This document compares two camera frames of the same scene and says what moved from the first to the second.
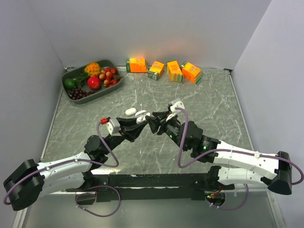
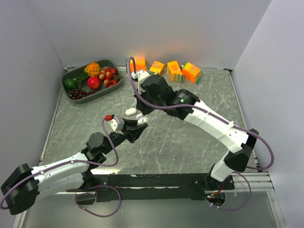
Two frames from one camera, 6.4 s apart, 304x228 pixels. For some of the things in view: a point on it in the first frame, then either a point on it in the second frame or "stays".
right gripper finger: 153,122 → 144,108
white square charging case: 140,116 stays
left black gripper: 129,129 stays
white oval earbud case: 130,111 stays
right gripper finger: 161,115 → 144,108
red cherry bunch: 108,75 stays
